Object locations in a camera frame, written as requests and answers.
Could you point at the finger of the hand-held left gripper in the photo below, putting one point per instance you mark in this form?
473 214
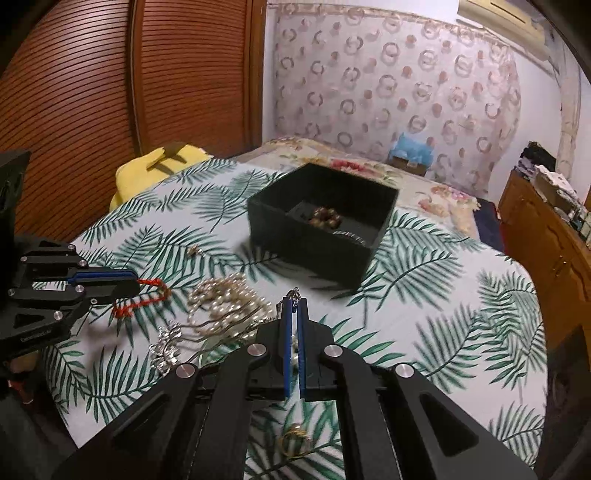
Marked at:
99 275
111 291

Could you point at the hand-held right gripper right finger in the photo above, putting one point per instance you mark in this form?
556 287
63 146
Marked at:
302 350

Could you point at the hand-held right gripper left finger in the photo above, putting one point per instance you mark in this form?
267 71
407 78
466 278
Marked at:
288 350

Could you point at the black jewelry box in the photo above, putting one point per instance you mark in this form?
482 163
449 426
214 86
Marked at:
318 230

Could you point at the person's left hand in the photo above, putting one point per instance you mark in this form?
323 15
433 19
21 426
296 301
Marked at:
24 369

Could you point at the yellow plush toy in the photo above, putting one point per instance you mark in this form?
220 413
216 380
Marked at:
138 175

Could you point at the green leaf print cloth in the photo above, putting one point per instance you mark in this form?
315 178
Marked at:
415 300

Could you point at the wooden slatted wardrobe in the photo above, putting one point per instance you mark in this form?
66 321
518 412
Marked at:
92 92

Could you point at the brown cardboard box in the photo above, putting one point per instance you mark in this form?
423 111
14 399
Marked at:
406 166

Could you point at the dark blue blanket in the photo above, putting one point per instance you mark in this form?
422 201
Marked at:
490 226

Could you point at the blue plastic bag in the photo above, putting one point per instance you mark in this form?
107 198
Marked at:
413 146

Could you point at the wooden sideboard cabinet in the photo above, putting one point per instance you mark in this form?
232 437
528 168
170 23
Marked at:
545 244

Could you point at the circle pattern sheer curtain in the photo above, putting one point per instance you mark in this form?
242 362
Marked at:
392 83

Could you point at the pile of dark clothes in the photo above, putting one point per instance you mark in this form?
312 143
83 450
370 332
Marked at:
535 159

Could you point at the box with floral cloth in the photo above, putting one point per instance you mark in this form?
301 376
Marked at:
556 184

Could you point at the tied beige side curtain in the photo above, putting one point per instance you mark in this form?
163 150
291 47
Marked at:
569 115

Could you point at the beige air conditioner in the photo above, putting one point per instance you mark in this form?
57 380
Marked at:
508 21

